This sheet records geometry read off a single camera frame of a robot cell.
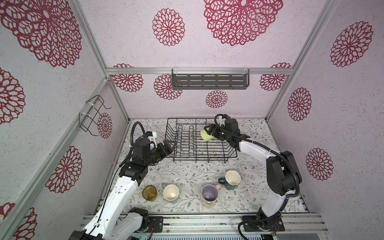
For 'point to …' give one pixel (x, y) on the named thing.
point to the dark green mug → (232, 179)
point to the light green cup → (205, 136)
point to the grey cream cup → (171, 192)
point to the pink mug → (209, 194)
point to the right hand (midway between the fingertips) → (208, 127)
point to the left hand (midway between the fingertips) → (173, 147)
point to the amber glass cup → (149, 192)
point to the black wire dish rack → (186, 132)
